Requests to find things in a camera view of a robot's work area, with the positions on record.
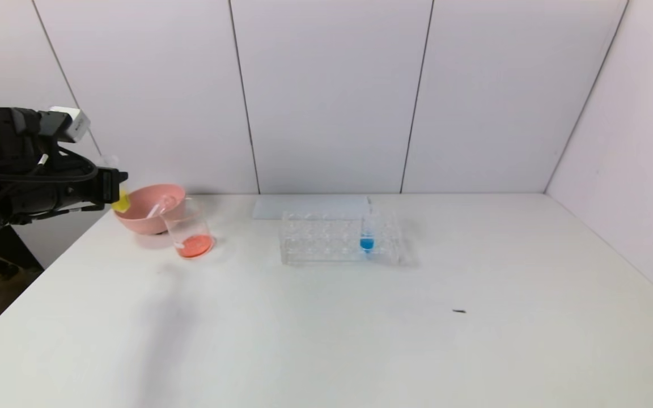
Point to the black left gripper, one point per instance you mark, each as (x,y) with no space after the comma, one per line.
(109,187)

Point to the test tube with yellow pigment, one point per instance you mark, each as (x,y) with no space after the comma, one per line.
(122,203)

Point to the test tube with red pigment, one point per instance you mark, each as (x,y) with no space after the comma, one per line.
(159,207)

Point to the clear glass beaker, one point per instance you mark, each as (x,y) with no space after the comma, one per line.
(193,245)

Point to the clear acrylic test tube rack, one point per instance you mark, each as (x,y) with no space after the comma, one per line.
(326,249)

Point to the test tube with blue pigment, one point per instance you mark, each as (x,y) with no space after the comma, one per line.
(367,243)

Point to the pink plastic bowl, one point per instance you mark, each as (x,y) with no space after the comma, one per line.
(145,218)

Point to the white paper sheet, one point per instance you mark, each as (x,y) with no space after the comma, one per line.
(281,207)

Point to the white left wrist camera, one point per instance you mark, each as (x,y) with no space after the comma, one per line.
(74,124)

